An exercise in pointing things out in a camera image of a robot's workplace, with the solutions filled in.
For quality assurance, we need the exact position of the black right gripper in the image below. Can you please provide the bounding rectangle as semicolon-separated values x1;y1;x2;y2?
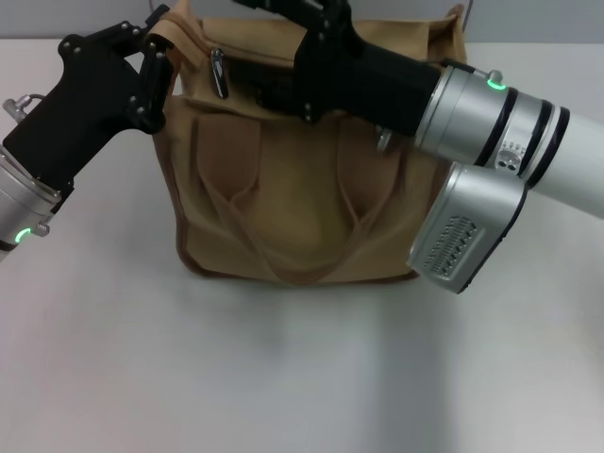
230;0;445;139

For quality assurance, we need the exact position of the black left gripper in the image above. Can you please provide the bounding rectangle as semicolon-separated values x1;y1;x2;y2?
2;4;174;194

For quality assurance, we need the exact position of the black silver zipper pull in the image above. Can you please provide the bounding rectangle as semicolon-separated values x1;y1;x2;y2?
209;46;231;99

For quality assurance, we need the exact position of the khaki canvas food bag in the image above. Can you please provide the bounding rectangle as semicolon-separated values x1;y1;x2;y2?
151;0;469;288

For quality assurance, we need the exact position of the left gripper silver cable connector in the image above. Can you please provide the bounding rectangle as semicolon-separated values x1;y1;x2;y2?
1;92;46;120

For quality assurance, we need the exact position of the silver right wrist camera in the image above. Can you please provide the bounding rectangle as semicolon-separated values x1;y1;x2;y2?
406;162;529;295

